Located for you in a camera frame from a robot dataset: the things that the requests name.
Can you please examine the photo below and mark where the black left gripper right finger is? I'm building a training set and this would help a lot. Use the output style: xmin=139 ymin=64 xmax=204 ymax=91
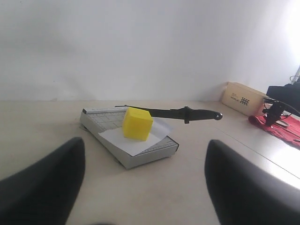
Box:
xmin=204 ymin=140 xmax=300 ymax=225

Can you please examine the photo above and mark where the black cutter blade arm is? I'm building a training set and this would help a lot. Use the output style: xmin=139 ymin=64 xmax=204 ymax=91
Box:
xmin=116 ymin=105 xmax=223 ymax=124

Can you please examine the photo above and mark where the grey paper cutter base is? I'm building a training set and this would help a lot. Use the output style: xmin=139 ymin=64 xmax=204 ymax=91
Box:
xmin=80 ymin=107 xmax=179 ymax=169

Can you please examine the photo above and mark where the white paper sheet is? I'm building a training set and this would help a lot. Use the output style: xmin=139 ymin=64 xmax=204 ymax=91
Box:
xmin=98 ymin=118 xmax=173 ymax=156

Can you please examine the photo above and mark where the red cloth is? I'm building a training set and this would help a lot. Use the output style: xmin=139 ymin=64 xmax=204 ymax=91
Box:
xmin=248 ymin=116 xmax=300 ymax=150

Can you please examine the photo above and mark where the yellow foam cube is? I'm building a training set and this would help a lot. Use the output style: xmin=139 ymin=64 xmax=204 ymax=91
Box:
xmin=122 ymin=107 xmax=153 ymax=141

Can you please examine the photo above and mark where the cardboard box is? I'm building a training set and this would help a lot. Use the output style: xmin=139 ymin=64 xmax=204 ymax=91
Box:
xmin=221 ymin=82 xmax=267 ymax=116

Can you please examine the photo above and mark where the black tripod stand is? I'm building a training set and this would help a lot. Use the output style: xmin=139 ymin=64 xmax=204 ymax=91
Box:
xmin=262 ymin=82 xmax=300 ymax=127

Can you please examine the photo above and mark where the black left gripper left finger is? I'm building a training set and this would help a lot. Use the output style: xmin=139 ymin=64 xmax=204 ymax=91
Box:
xmin=0 ymin=137 xmax=85 ymax=225

